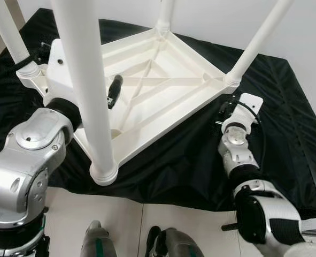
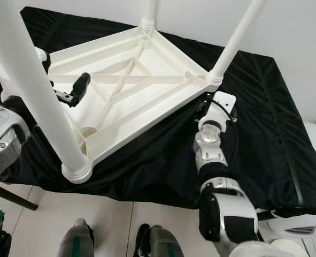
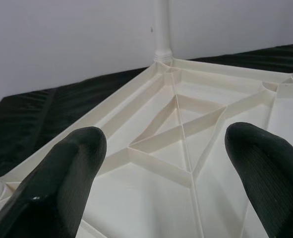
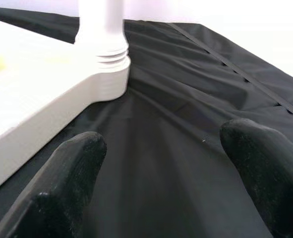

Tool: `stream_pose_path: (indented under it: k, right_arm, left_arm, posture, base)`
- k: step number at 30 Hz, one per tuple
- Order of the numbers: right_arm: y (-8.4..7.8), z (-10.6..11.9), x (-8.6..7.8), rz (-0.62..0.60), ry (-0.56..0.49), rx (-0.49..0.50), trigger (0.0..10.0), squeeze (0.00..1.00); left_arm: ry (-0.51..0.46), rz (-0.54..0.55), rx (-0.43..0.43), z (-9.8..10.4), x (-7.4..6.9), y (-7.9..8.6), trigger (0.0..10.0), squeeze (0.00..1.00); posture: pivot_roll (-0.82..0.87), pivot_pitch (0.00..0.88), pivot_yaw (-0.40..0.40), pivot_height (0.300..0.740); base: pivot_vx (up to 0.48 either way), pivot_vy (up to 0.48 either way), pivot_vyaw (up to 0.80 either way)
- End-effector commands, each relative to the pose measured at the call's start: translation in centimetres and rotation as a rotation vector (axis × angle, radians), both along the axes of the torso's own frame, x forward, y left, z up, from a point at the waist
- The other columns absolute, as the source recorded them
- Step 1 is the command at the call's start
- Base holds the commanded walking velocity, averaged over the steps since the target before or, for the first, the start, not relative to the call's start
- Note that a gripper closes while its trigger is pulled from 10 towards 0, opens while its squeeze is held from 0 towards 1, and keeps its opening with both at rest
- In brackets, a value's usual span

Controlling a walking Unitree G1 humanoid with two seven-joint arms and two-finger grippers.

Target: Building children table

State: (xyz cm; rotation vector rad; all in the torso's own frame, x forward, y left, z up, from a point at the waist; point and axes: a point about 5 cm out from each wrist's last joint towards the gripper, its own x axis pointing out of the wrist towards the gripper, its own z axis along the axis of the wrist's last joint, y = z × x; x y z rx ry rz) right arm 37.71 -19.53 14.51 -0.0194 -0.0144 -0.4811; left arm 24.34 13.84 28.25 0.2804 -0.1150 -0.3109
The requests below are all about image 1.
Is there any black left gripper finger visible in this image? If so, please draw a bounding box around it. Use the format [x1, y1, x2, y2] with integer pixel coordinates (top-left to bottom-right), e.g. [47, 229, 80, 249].
[106, 74, 124, 110]

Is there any white tapered plastic table leg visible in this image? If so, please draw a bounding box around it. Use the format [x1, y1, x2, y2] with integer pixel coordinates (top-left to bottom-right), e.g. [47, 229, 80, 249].
[0, 0, 41, 79]
[223, 0, 295, 88]
[50, 0, 119, 186]
[155, 0, 176, 34]

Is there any white plastic children table top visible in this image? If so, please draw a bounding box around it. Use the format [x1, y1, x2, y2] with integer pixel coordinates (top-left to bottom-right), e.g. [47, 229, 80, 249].
[18, 27, 240, 168]

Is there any black table cloth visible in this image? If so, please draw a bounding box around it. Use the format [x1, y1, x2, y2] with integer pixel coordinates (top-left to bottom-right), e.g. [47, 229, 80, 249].
[0, 8, 316, 213]

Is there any grey robot right leg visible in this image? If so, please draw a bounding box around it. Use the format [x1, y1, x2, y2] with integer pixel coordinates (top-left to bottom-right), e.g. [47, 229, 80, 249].
[146, 226, 204, 257]

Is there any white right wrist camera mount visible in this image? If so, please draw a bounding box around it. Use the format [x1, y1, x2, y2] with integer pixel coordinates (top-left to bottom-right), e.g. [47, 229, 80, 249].
[222, 93, 265, 128]

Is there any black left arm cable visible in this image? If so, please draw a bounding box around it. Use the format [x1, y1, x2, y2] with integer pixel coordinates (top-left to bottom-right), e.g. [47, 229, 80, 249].
[14, 44, 52, 73]

